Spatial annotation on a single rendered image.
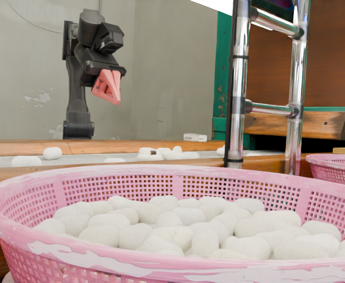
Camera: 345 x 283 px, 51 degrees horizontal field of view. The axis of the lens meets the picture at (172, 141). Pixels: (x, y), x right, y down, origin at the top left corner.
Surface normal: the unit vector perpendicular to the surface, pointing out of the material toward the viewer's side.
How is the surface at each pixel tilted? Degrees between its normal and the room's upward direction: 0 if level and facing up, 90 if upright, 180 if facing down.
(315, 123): 66
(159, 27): 91
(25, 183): 75
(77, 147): 45
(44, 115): 90
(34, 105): 90
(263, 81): 90
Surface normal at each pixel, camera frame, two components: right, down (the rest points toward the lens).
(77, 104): 0.33, -0.36
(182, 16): -0.77, 0.00
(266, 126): -0.66, -0.39
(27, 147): 0.51, -0.66
